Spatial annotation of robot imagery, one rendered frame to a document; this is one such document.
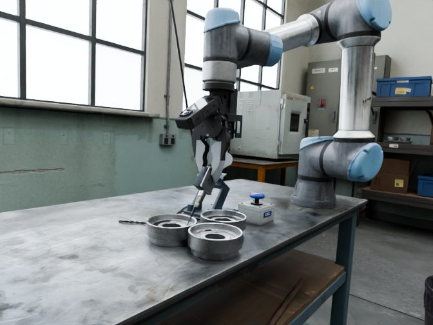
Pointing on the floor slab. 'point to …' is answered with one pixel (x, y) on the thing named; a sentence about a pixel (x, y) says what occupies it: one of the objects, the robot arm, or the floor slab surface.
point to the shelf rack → (392, 104)
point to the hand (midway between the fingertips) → (207, 175)
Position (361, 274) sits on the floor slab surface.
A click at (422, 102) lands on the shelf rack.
